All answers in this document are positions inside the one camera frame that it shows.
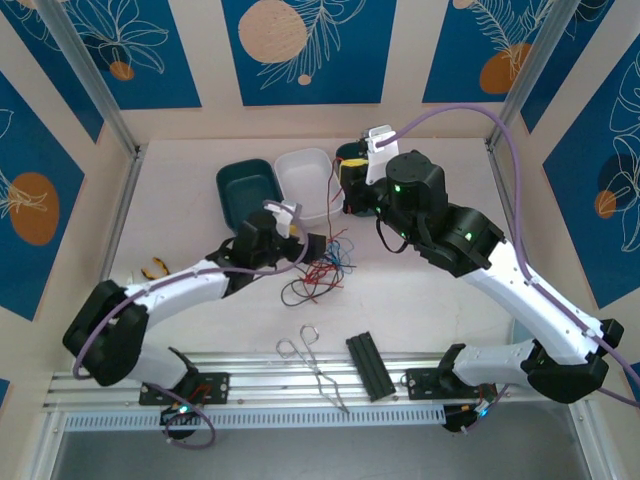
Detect thin red cable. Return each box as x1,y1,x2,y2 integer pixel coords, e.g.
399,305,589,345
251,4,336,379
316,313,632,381
319,158,351,251
294,257,347,306

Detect thin blue cable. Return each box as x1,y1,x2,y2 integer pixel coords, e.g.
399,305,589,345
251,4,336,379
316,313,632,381
319,237,357,274

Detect thin black cable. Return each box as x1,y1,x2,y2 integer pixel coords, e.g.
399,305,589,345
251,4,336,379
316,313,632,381
280,249,346,309

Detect teal plastic bin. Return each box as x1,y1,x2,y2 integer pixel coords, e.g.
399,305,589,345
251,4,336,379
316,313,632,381
215,158,286,234
335,141,386,220

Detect white plastic bin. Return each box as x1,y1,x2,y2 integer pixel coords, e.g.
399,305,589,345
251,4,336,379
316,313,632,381
273,146,346,224

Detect metal scissor tongs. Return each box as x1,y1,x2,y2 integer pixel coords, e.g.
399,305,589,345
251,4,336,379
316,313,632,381
276,324,351,414

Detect black controller board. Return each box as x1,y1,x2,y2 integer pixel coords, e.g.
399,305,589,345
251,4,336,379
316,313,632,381
159,403,202,441
442,403,489,435

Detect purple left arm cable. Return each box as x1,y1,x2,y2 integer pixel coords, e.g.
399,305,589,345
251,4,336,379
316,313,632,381
72,202,310,450

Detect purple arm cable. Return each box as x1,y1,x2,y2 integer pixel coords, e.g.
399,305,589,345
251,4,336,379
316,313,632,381
377,102,640,436
72,202,310,450

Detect aluminium table side rail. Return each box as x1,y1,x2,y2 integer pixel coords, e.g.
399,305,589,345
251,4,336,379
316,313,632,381
97,144,147,301
485,139,534,274

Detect orange handled pliers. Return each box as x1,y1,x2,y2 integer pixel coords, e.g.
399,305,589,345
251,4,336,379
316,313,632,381
140,257,171,280

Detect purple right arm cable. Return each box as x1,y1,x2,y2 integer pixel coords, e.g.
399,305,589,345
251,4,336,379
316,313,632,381
377,102,640,436

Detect black rail piece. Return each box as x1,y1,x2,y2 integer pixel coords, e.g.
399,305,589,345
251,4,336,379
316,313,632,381
345,330,397,403

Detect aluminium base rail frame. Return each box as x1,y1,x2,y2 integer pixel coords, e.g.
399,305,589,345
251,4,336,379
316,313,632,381
42,351,589,412

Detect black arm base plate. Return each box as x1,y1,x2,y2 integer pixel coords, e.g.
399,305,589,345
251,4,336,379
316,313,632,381
138,372,231,407
404,368,481,401

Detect aluminium frame post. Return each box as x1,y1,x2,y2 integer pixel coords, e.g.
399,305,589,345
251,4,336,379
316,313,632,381
34,0,141,157
485,0,584,151

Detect white slotted cable duct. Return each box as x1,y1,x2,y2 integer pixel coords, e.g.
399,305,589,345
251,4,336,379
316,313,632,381
63,405,447,432

